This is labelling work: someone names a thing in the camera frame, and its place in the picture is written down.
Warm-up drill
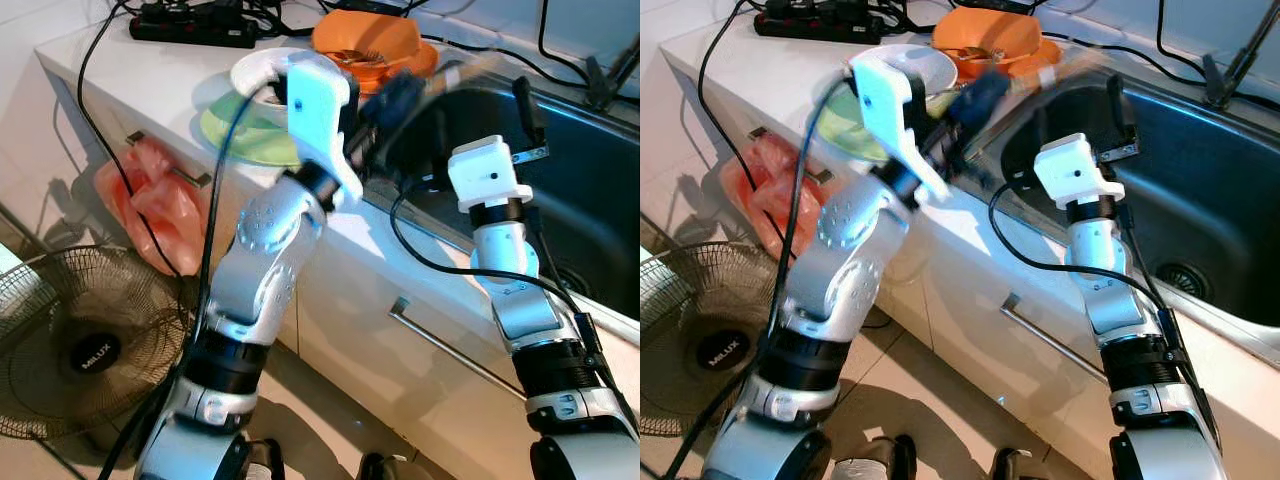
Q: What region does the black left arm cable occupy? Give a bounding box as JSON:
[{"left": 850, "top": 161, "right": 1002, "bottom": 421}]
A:
[
  {"left": 660, "top": 75, "right": 861, "bottom": 480},
  {"left": 95, "top": 85, "right": 286, "bottom": 480}
]

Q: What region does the cabinet handle carrying bag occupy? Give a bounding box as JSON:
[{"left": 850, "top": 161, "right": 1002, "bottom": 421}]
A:
[
  {"left": 125, "top": 130, "right": 213, "bottom": 189},
  {"left": 745, "top": 127, "right": 801, "bottom": 166}
]

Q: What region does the white bowl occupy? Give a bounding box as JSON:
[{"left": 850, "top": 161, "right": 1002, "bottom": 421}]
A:
[
  {"left": 230, "top": 47, "right": 321, "bottom": 101},
  {"left": 845, "top": 45, "right": 959, "bottom": 101}
]

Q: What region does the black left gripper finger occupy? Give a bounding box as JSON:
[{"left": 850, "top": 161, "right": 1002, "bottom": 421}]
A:
[
  {"left": 362, "top": 105, "right": 406, "bottom": 151},
  {"left": 955, "top": 70, "right": 1011, "bottom": 111},
  {"left": 950, "top": 105, "right": 991, "bottom": 146},
  {"left": 375, "top": 72, "right": 428, "bottom": 113}
]

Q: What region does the orange plastic bowl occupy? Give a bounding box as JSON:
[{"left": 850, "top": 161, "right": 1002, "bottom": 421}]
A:
[
  {"left": 312, "top": 10, "right": 423, "bottom": 79},
  {"left": 932, "top": 8, "right": 1043, "bottom": 63}
]

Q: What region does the black power strip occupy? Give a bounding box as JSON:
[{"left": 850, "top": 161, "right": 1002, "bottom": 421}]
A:
[
  {"left": 752, "top": 0, "right": 873, "bottom": 41},
  {"left": 128, "top": 0, "right": 263, "bottom": 49}
]

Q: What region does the black robot right foot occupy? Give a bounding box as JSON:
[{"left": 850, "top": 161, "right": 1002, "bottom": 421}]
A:
[
  {"left": 990, "top": 448, "right": 1061, "bottom": 480},
  {"left": 357, "top": 452, "right": 433, "bottom": 480}
]

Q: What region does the black power cable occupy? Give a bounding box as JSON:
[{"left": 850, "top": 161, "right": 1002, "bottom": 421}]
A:
[
  {"left": 76, "top": 0, "right": 186, "bottom": 279},
  {"left": 697, "top": 0, "right": 801, "bottom": 263},
  {"left": 1040, "top": 30, "right": 1211, "bottom": 76},
  {"left": 538, "top": 0, "right": 601, "bottom": 76},
  {"left": 1157, "top": 0, "right": 1216, "bottom": 76},
  {"left": 420, "top": 35, "right": 601, "bottom": 86}
]

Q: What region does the red plastic bag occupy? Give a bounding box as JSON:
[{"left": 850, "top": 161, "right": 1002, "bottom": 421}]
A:
[
  {"left": 722, "top": 133, "right": 801, "bottom": 261},
  {"left": 95, "top": 138, "right": 213, "bottom": 276}
]

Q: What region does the stainless steel sink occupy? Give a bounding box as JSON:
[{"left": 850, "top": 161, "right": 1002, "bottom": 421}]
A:
[
  {"left": 365, "top": 65, "right": 641, "bottom": 346},
  {"left": 965, "top": 68, "right": 1280, "bottom": 366}
]

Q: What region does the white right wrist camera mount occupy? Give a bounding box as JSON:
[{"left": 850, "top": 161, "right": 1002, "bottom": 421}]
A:
[
  {"left": 447, "top": 137, "right": 534, "bottom": 213},
  {"left": 1033, "top": 133, "right": 1126, "bottom": 209}
]

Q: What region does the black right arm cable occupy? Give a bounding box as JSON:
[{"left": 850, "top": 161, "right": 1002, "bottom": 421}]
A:
[
  {"left": 988, "top": 183, "right": 1216, "bottom": 431},
  {"left": 388, "top": 185, "right": 616, "bottom": 401}
]

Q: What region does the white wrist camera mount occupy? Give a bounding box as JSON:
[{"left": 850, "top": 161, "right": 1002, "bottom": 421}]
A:
[
  {"left": 287, "top": 52, "right": 363, "bottom": 209},
  {"left": 850, "top": 55, "right": 951, "bottom": 201},
  {"left": 447, "top": 137, "right": 534, "bottom": 213},
  {"left": 1033, "top": 133, "right": 1126, "bottom": 209}
]

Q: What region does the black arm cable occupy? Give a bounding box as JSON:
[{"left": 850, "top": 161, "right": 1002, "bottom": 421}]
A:
[
  {"left": 660, "top": 75, "right": 861, "bottom": 480},
  {"left": 988, "top": 183, "right": 1216, "bottom": 431},
  {"left": 388, "top": 185, "right": 616, "bottom": 401},
  {"left": 95, "top": 85, "right": 286, "bottom": 480}
]

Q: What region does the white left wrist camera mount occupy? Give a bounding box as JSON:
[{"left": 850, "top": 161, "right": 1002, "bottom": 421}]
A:
[
  {"left": 850, "top": 55, "right": 951, "bottom": 201},
  {"left": 287, "top": 52, "right": 363, "bottom": 209}
]

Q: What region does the green plastic plate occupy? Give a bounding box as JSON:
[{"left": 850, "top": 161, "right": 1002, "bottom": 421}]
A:
[
  {"left": 198, "top": 90, "right": 301, "bottom": 168},
  {"left": 825, "top": 85, "right": 961, "bottom": 163}
]

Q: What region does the black wire-cage floor fan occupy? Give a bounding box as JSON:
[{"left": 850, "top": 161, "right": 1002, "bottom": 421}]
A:
[
  {"left": 0, "top": 245, "right": 201, "bottom": 441},
  {"left": 640, "top": 252, "right": 776, "bottom": 438}
]

